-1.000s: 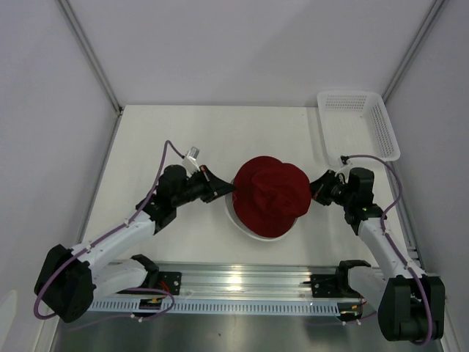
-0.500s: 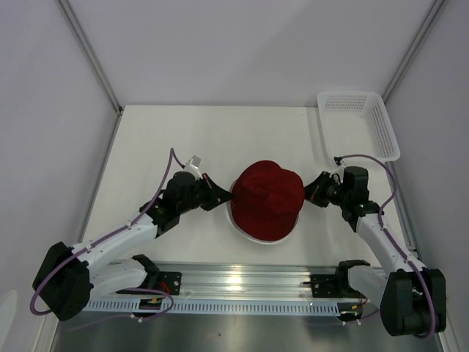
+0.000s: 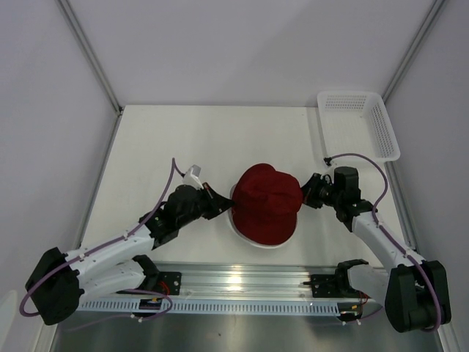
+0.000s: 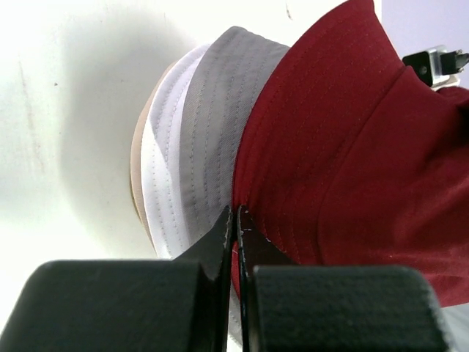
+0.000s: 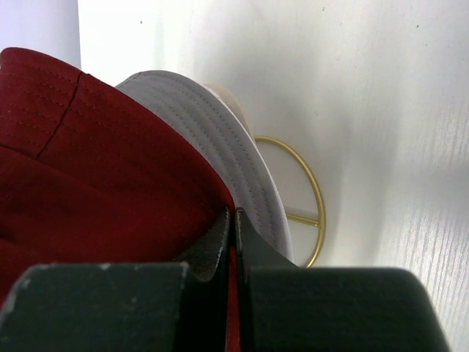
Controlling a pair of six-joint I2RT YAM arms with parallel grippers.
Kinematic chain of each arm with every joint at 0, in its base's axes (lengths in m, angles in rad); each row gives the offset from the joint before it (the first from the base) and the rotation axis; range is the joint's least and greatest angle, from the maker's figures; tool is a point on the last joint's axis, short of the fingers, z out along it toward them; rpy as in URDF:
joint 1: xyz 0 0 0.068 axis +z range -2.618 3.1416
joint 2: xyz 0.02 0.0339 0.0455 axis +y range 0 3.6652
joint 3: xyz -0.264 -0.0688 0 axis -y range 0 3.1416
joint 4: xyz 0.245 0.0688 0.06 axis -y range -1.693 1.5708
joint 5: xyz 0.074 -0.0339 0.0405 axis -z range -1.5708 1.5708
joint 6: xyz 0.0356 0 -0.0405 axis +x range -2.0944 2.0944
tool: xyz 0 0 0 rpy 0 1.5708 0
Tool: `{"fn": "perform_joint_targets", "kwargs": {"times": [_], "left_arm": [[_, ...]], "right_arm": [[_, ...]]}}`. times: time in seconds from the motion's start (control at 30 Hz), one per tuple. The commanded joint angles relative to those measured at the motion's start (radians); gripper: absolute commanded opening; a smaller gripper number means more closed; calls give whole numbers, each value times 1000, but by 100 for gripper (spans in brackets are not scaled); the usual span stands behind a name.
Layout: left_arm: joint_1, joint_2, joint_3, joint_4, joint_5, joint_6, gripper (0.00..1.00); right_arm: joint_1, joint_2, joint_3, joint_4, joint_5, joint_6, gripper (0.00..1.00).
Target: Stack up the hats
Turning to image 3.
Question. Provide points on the slotted cable duct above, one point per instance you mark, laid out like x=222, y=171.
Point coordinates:
x=212, y=307

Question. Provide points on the red bucket hat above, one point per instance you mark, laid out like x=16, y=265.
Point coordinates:
x=267, y=177

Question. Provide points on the right aluminium frame post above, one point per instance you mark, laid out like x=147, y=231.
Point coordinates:
x=416, y=44

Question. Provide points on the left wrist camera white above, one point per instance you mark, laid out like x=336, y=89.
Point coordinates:
x=191, y=177

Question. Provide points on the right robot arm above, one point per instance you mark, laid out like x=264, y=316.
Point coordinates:
x=412, y=290

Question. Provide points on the white bucket hat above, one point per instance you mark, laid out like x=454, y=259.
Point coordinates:
x=265, y=218

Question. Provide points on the left aluminium frame post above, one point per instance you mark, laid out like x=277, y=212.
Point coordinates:
x=82, y=40

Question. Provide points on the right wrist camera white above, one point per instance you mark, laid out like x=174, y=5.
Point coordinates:
x=330, y=163

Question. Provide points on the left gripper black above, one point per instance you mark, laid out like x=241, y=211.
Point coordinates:
x=217, y=204

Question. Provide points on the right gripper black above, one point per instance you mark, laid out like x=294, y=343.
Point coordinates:
x=308, y=191

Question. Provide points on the white plastic basket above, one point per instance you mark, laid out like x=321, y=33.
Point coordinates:
x=356, y=122

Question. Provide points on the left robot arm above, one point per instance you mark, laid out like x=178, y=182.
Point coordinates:
x=62, y=281

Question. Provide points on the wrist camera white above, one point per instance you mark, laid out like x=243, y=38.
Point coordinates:
x=191, y=177
x=330, y=163

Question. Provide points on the aluminium mounting rail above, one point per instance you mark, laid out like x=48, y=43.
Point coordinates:
x=244, y=282

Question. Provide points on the aluminium frame post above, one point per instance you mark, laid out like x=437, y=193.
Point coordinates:
x=416, y=44
x=82, y=40

